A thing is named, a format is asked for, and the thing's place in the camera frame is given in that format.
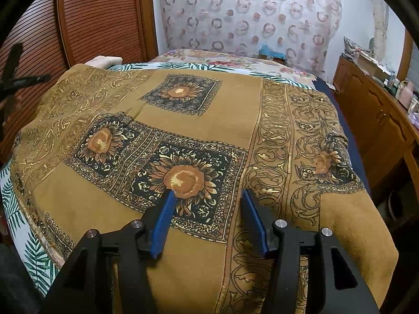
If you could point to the circle patterned sheer curtain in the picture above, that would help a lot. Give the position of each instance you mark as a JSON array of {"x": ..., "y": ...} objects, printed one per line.
[{"x": 299, "y": 29}]

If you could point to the palm leaf print cloth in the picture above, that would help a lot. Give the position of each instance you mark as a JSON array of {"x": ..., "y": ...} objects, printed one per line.
[{"x": 32, "y": 254}]

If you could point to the pink thermos bottle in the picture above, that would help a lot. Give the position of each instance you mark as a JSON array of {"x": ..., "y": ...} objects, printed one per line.
[{"x": 406, "y": 93}]

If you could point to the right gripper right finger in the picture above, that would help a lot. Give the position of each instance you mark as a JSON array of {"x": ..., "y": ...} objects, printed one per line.
[{"x": 334, "y": 284}]

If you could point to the left hand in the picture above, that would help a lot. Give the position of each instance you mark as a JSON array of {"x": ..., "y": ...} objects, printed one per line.
[{"x": 9, "y": 106}]

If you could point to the wooden side cabinet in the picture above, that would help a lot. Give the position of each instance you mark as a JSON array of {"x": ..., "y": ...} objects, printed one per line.
[{"x": 384, "y": 136}]

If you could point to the open cardboard box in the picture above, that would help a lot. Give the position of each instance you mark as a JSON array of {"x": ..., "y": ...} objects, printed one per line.
[{"x": 371, "y": 67}]

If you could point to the floral bed blanket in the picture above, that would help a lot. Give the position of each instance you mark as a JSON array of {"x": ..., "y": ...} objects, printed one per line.
[{"x": 235, "y": 63}]

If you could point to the patterned cushion on cabinet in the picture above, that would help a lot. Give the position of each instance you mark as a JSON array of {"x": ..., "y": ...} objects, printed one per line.
[{"x": 352, "y": 49}]

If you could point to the gold sunflower patterned cloth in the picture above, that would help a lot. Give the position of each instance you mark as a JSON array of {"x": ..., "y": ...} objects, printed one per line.
[{"x": 284, "y": 143}]

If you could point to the tied beige drape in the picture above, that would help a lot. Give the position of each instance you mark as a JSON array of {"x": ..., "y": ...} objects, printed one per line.
[{"x": 380, "y": 16}]

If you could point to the cardboard box with blue cloth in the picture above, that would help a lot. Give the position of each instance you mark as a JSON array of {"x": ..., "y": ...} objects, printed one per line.
[{"x": 267, "y": 53}]

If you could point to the dark blue mattress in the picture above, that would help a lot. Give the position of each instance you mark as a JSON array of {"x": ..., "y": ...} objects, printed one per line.
[{"x": 355, "y": 157}]

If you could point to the brown louvered wardrobe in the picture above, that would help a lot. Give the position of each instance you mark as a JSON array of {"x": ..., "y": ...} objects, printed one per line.
[{"x": 57, "y": 34}]

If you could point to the beige plain cloth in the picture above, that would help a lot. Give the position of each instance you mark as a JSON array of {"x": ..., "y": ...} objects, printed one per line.
[{"x": 104, "y": 62}]

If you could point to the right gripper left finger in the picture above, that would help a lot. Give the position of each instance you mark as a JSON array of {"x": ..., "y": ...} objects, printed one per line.
[{"x": 83, "y": 285}]

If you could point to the purple tissue pack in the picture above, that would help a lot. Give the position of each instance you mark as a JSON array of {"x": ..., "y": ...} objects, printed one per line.
[{"x": 413, "y": 117}]

